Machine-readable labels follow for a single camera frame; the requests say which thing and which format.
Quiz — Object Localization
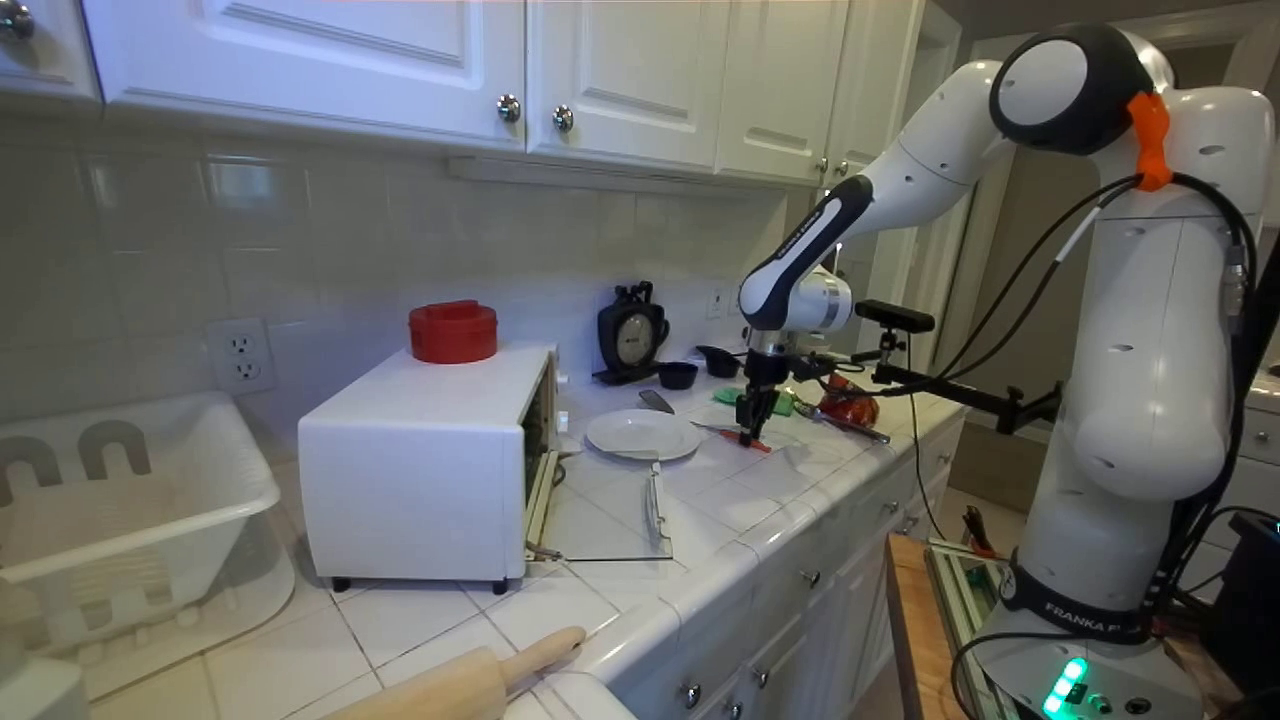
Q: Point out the glass oven door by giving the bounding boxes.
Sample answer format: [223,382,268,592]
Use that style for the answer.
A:
[524,452,673,565]

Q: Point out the wooden rolling pin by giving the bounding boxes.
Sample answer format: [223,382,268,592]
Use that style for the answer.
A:
[332,625,587,720]

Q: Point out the orange-handled metal spatula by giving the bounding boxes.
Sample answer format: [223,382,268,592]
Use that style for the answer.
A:
[636,388,772,452]

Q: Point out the red cylindrical container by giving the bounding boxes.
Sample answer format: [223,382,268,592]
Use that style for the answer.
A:
[410,301,496,363]

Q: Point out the white lower cabinet drawers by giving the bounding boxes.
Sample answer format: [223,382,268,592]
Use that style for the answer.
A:
[608,412,965,720]

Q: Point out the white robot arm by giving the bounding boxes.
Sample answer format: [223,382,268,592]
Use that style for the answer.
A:
[735,25,1277,720]

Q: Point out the black small measuring cup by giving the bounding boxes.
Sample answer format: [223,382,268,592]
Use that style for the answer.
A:
[655,361,700,388]

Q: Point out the white toaster oven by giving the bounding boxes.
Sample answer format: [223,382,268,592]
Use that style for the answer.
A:
[295,346,559,585]

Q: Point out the white round plate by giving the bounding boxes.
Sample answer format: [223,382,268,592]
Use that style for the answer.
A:
[583,409,703,464]

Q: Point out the white wall outlet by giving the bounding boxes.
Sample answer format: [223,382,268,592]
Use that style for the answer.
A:
[211,319,278,391]

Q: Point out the red snack bag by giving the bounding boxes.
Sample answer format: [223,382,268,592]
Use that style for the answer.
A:
[819,372,881,439]

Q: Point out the black table clock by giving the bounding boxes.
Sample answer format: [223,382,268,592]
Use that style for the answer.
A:
[595,282,668,385]

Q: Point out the white upper cabinets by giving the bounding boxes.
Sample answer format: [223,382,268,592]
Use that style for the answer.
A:
[0,0,923,185]

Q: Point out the green flat packet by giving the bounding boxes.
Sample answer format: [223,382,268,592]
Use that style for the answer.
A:
[712,385,796,415]

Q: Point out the white dish rack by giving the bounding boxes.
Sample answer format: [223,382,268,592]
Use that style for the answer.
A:
[0,391,282,652]

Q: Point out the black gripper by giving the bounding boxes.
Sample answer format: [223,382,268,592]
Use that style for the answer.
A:
[735,327,796,439]

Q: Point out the black camera on stand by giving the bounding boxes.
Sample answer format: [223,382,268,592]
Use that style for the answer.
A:
[853,295,1071,439]

